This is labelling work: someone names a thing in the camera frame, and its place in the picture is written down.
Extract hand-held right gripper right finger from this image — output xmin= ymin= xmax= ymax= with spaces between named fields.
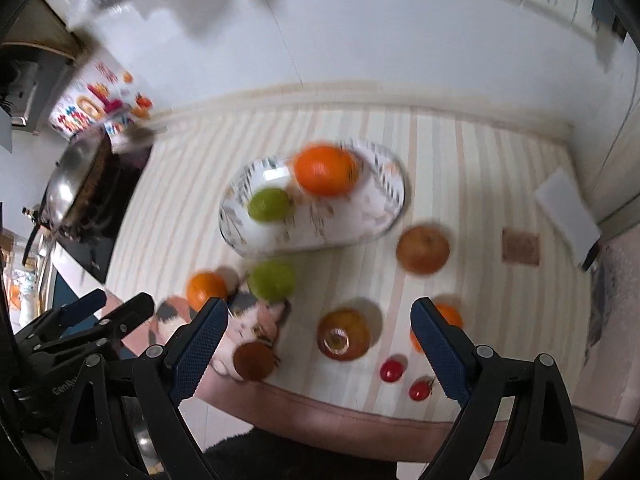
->
xmin=410 ymin=297 xmax=586 ymax=480

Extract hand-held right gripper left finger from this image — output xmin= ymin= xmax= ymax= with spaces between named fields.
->
xmin=52 ymin=297 xmax=231 ymax=480

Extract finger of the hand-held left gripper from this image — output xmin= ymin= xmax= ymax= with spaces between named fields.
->
xmin=37 ymin=292 xmax=156 ymax=361
xmin=15 ymin=289 xmax=108 ymax=343

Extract small orange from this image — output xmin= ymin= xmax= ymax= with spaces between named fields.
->
xmin=186 ymin=271 xmax=230 ymax=313
xmin=410 ymin=304 xmax=465 ymax=352

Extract small dark red apple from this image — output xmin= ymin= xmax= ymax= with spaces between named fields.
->
xmin=233 ymin=341 xmax=277 ymax=382

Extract green apple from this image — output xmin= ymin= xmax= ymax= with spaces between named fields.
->
xmin=248 ymin=187 xmax=296 ymax=225
xmin=246 ymin=259 xmax=298 ymax=303

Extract oval patterned white plate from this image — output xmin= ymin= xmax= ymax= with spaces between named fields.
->
xmin=218 ymin=139 xmax=412 ymax=260

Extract black stove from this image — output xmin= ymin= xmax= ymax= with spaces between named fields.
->
xmin=52 ymin=132 xmax=153 ymax=285

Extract steel wok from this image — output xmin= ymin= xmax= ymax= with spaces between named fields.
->
xmin=20 ymin=132 xmax=113 ymax=268

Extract brown label patch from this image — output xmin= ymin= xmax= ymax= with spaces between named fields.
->
xmin=501 ymin=227 xmax=542 ymax=266

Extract person's dark clothing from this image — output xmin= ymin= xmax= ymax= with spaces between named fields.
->
xmin=202 ymin=427 xmax=443 ymax=480

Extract black power bank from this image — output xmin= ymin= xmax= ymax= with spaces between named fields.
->
xmin=579 ymin=240 xmax=602 ymax=272

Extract floral lace cloth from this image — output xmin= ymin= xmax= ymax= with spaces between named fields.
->
xmin=575 ymin=230 xmax=640 ymax=411

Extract striped tablecloth with cat print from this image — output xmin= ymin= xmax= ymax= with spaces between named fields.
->
xmin=107 ymin=87 xmax=598 ymax=466

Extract white folded paper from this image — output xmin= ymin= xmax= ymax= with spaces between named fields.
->
xmin=532 ymin=167 xmax=602 ymax=261

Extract large orange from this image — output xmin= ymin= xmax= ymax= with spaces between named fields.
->
xmin=291 ymin=144 xmax=360 ymax=198

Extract black plug adapter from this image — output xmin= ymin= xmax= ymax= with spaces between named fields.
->
xmin=591 ymin=0 xmax=628 ymax=43

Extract colourful wall stickers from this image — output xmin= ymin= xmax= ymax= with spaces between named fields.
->
xmin=49 ymin=60 xmax=153 ymax=136

